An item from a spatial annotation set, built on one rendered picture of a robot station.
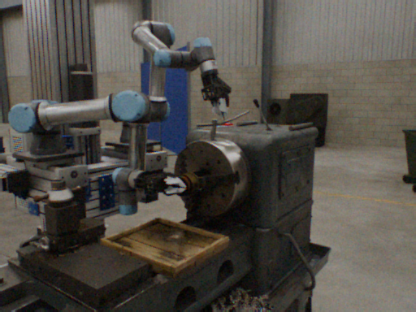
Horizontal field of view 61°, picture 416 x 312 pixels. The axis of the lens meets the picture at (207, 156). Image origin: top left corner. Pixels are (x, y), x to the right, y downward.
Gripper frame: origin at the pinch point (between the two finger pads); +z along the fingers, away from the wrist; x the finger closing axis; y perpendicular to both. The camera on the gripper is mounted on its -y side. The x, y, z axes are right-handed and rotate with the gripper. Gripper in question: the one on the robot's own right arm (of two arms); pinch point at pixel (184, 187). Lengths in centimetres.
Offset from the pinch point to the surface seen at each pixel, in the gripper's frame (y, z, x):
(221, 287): -5.8, 12.4, -38.0
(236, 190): -16.6, 12.0, -3.0
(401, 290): -184, 48, -109
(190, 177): -4.1, -0.5, 2.7
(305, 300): -66, 22, -69
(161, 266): 22.3, 9.7, -19.1
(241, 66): -951, -581, 132
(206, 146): -15.1, -1.3, 13.0
